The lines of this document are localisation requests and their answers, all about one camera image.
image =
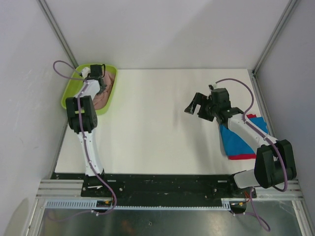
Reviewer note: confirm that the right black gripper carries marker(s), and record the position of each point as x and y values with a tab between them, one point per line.
199	99

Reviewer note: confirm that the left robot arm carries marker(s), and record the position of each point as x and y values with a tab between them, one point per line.
82	117

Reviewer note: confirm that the grey slotted cable duct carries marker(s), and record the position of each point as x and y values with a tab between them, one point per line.
100	205

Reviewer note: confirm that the pink t-shirt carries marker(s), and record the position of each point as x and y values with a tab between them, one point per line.
101	100

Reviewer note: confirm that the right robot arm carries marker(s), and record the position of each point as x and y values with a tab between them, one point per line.
274	164

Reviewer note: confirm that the red folded t-shirt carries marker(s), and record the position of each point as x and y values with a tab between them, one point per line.
235	148

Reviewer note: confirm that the blue folded t-shirt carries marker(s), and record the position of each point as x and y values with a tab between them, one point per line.
258	121

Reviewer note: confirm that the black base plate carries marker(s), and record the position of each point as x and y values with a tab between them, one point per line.
216	186

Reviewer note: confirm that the green plastic tub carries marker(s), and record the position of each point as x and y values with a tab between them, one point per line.
73	87

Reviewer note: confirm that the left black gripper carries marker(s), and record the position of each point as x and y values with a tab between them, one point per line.
102	90

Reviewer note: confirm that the aluminium frame rail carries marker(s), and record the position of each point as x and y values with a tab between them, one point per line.
71	189

